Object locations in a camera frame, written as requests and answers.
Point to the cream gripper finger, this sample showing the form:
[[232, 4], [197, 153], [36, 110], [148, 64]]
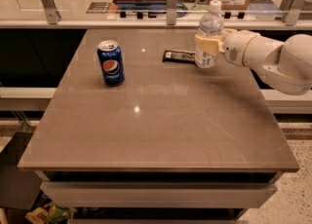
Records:
[[226, 32], [212, 45]]

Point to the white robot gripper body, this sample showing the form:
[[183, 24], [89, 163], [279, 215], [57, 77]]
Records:
[[235, 47]]

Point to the clear blue plastic water bottle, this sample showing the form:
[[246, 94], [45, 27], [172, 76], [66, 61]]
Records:
[[211, 24]]

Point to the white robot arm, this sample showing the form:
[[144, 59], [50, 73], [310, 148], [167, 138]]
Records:
[[283, 66]]

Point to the dark RXBAR chocolate bar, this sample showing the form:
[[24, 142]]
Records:
[[178, 56]]

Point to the blue Pepsi soda can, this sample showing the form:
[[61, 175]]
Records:
[[111, 62]]

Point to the grey table drawer front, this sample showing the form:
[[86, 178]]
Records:
[[163, 195]]

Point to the green yellow snack bag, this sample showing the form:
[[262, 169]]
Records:
[[54, 214]]

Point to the middle metal glass bracket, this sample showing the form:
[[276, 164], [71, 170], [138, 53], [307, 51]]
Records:
[[171, 12]]

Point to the metal glass bracket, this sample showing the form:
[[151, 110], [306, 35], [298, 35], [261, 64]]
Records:
[[171, 12], [295, 10], [51, 11]]

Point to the right metal glass bracket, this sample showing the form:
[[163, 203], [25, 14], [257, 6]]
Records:
[[295, 10]]

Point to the left metal glass bracket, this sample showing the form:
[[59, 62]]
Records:
[[51, 11]]

